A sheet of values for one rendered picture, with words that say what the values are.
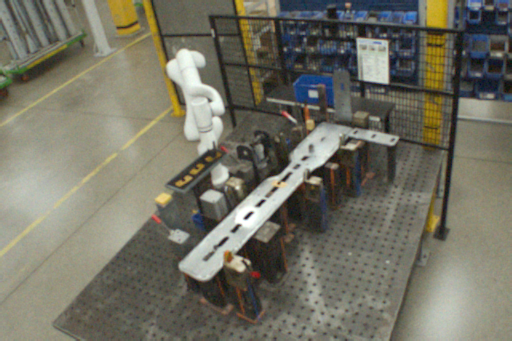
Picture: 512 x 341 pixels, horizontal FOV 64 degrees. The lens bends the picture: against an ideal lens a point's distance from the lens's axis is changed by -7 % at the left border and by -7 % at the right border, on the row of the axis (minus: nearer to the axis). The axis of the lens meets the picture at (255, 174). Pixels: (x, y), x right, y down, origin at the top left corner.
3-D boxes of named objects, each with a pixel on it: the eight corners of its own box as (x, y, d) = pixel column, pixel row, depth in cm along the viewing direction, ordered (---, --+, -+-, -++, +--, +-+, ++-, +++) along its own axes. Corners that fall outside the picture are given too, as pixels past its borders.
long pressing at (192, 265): (210, 286, 185) (210, 284, 184) (174, 267, 198) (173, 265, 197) (355, 129, 268) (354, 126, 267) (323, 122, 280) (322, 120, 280)
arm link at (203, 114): (212, 117, 228) (195, 122, 227) (206, 94, 221) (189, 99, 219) (215, 123, 221) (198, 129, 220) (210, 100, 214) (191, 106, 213)
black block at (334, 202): (340, 212, 252) (337, 171, 236) (324, 207, 258) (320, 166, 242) (346, 204, 257) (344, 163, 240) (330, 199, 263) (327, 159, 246)
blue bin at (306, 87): (337, 106, 287) (335, 87, 280) (295, 102, 302) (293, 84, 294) (345, 94, 298) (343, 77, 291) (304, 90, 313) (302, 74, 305)
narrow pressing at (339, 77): (351, 122, 273) (348, 71, 254) (335, 118, 280) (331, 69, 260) (352, 121, 274) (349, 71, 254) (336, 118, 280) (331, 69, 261)
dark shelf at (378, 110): (382, 122, 267) (382, 118, 265) (265, 100, 317) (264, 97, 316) (395, 106, 280) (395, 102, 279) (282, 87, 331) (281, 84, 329)
